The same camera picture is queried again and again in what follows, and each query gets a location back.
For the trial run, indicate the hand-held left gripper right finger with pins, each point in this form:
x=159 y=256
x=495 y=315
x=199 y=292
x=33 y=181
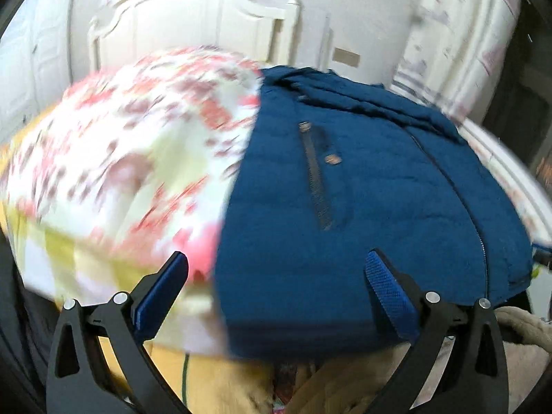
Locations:
x=390 y=293

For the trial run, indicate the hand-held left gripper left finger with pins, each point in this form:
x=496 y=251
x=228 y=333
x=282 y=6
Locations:
x=161 y=287

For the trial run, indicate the blue puffer jacket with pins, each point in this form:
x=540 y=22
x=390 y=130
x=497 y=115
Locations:
x=371 y=207

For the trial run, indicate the floral quilt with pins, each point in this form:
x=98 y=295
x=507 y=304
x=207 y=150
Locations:
x=129 y=159

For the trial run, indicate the beige fleece cloth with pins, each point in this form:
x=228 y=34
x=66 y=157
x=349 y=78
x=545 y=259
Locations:
x=524 y=345

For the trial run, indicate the dark cloth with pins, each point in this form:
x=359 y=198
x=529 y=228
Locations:
x=17 y=319

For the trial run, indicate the white wardrobe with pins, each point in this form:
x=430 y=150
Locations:
x=30 y=73

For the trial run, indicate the white bed headboard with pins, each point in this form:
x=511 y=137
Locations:
x=189 y=26

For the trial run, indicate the sailboat print curtain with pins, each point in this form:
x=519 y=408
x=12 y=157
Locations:
x=457 y=34

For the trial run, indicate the gold wall socket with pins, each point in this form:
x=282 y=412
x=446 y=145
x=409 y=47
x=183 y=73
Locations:
x=347 y=57

